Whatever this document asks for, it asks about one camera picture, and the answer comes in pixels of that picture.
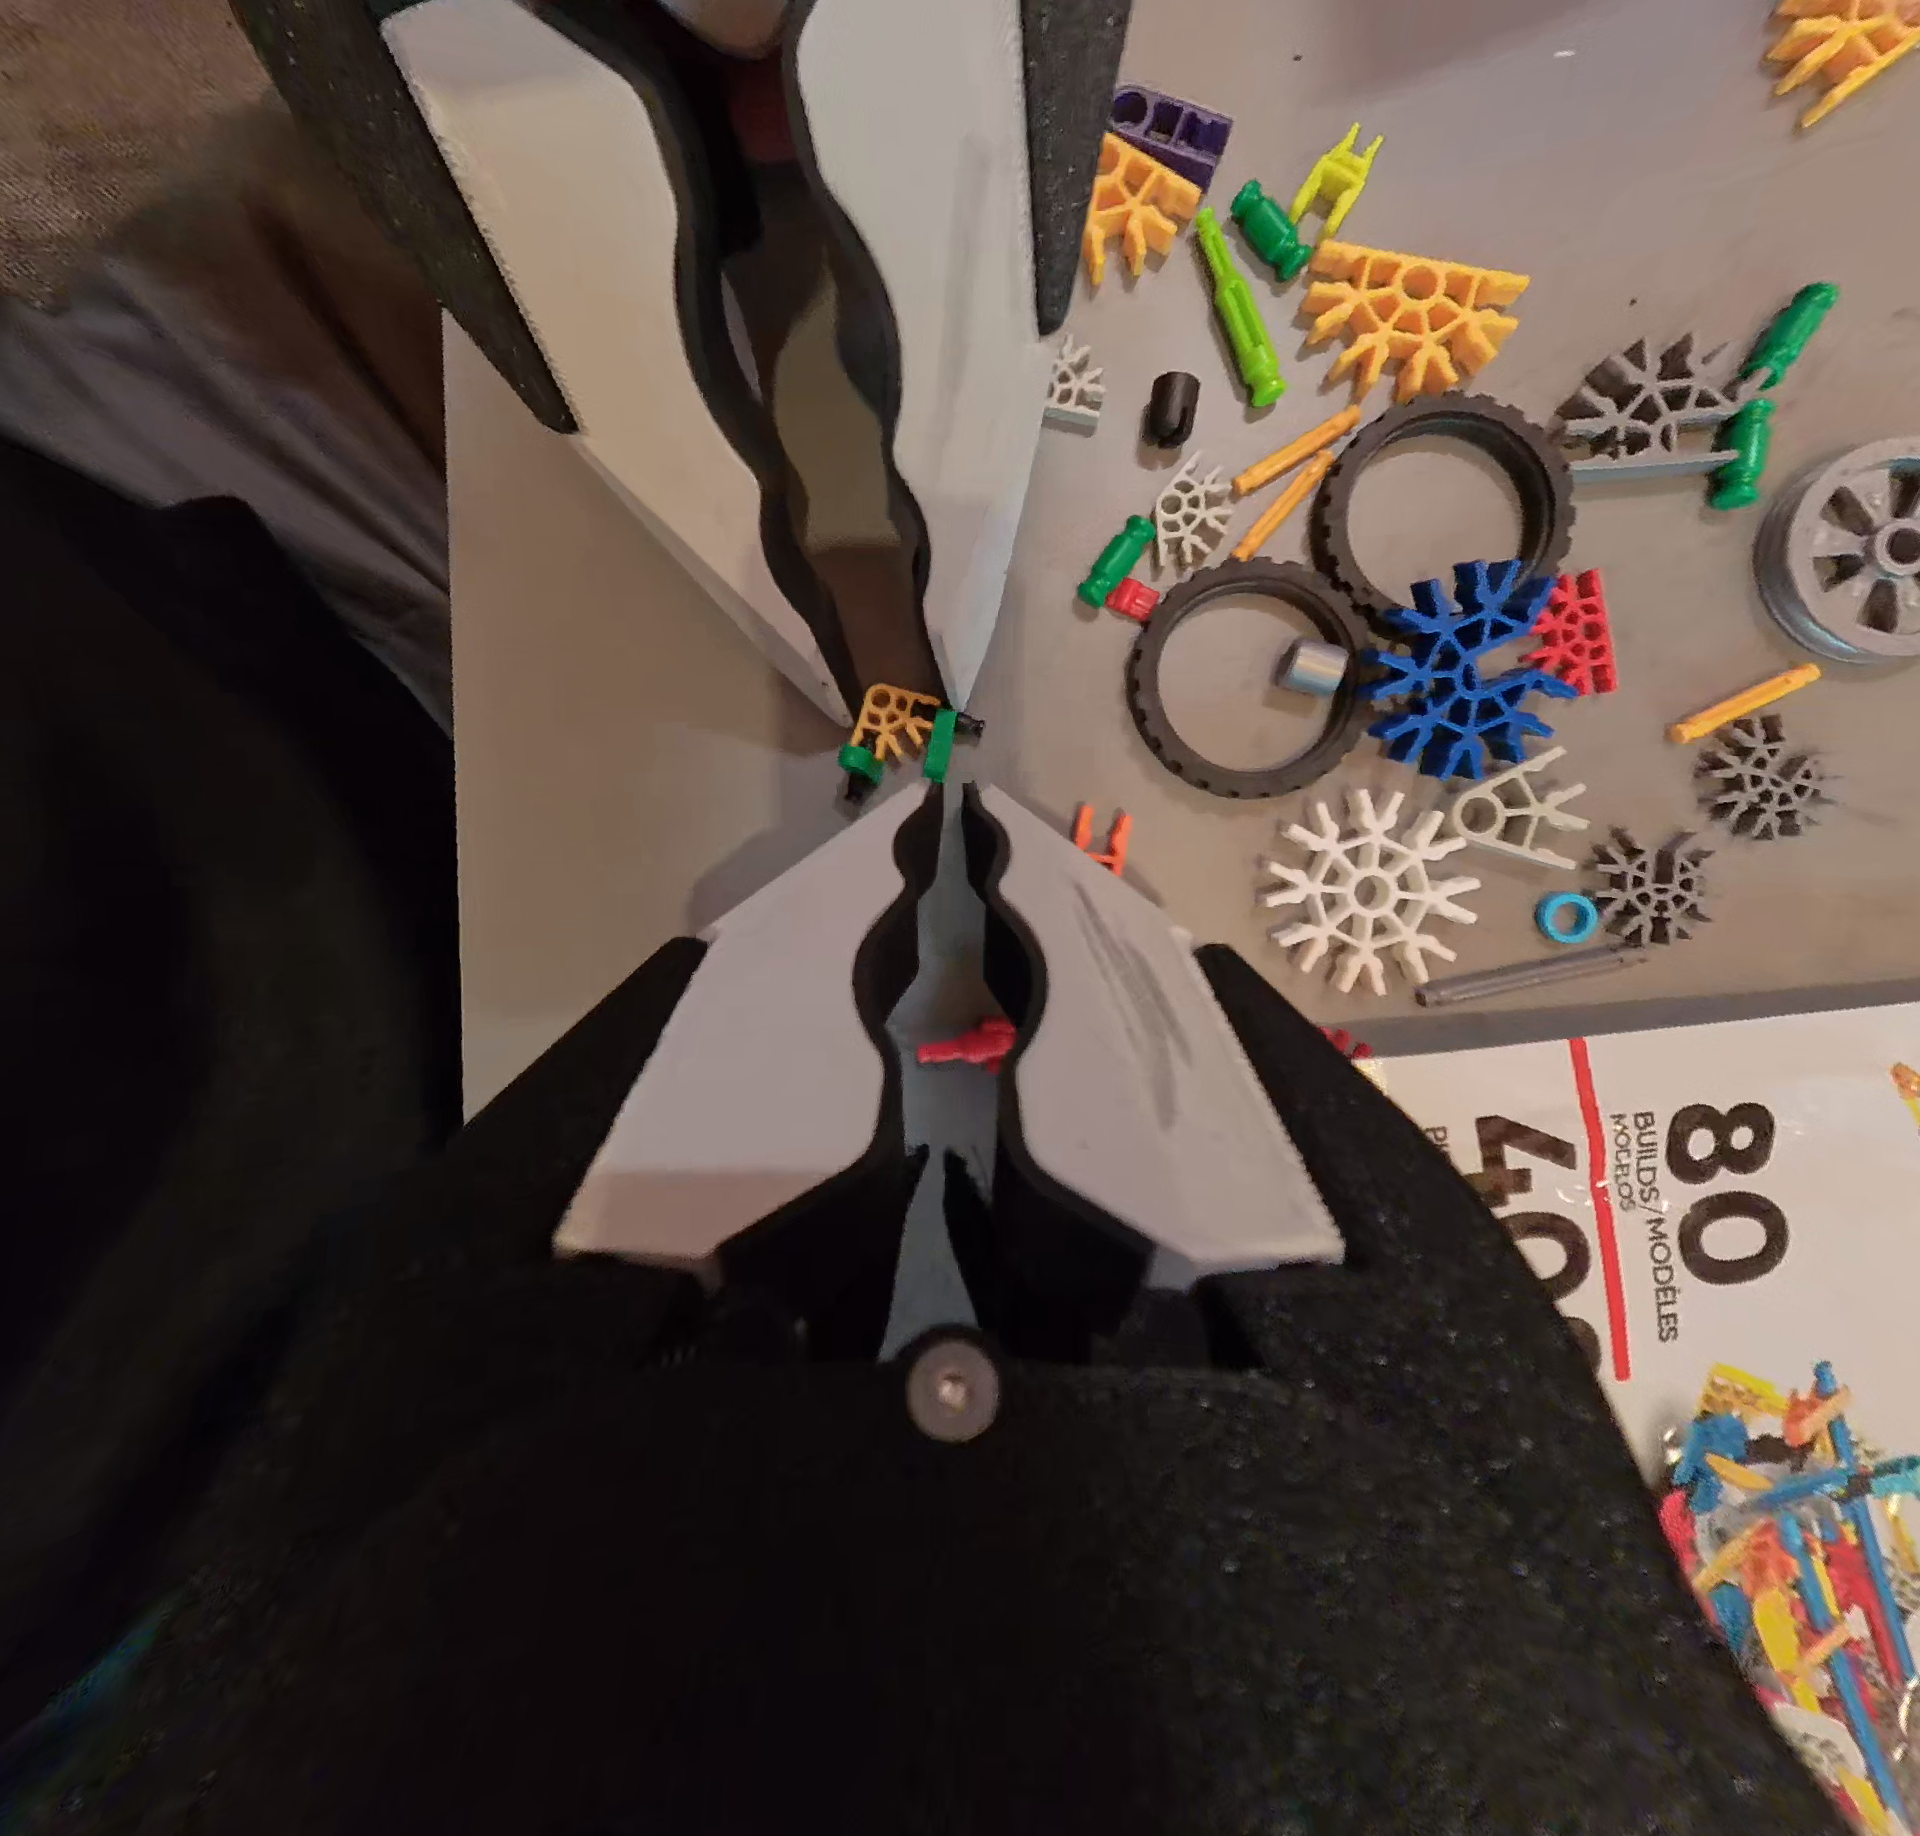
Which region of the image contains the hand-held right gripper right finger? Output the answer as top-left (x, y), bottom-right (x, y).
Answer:
top-left (958, 782), bottom-right (1348, 1294)

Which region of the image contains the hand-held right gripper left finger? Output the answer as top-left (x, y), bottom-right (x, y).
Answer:
top-left (549, 780), bottom-right (944, 1274)

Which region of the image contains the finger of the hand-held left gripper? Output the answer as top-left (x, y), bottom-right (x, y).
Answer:
top-left (779, 0), bottom-right (1052, 715)
top-left (379, 0), bottom-right (873, 730)

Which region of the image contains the purple connector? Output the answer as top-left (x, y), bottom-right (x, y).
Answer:
top-left (1110, 82), bottom-right (1233, 191)

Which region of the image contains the lime green rod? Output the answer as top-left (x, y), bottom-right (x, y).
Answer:
top-left (1192, 207), bottom-right (1289, 410)

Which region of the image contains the white snowflake connector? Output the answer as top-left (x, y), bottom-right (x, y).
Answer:
top-left (1257, 787), bottom-right (1486, 999)

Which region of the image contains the dark grey long rod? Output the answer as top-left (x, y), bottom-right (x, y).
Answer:
top-left (1417, 940), bottom-right (1651, 1008)

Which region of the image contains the black toy tire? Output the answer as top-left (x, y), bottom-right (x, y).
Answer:
top-left (1125, 556), bottom-right (1389, 798)
top-left (1308, 392), bottom-right (1576, 614)

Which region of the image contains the yellow toy rod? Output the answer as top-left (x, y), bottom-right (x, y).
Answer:
top-left (1666, 662), bottom-right (1824, 747)
top-left (1231, 403), bottom-right (1365, 496)
top-left (1229, 451), bottom-right (1337, 564)

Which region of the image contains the white fan connector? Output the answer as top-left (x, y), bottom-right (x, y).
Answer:
top-left (1446, 746), bottom-right (1591, 871)

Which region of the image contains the blue snowflake connector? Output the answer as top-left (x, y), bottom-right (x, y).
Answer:
top-left (1356, 643), bottom-right (1576, 783)
top-left (1379, 556), bottom-right (1562, 675)

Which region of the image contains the dark grey snowflake connector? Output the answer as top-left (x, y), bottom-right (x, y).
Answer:
top-left (1695, 714), bottom-right (1834, 842)
top-left (1582, 823), bottom-right (1716, 953)

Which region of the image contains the red fan connector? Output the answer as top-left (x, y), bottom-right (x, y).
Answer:
top-left (1522, 567), bottom-right (1624, 705)

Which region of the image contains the grey fan connector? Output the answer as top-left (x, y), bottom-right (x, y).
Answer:
top-left (1551, 331), bottom-right (1748, 465)

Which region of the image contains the pale grey toy rod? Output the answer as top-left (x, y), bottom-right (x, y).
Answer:
top-left (1566, 426), bottom-right (1748, 489)

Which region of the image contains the grey wheel hub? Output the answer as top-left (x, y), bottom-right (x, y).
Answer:
top-left (1753, 432), bottom-right (1920, 662)

